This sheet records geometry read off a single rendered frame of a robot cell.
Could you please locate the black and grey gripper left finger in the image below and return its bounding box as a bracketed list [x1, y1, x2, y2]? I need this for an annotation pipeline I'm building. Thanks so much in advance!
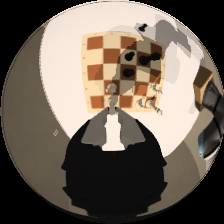
[61, 106, 109, 171]

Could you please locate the brown and tan chessboard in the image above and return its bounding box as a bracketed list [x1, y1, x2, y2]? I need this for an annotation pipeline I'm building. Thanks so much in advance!
[81, 31, 166, 113]

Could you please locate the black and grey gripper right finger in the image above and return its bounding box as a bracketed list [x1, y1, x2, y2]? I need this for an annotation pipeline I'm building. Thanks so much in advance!
[115, 106, 167, 167]

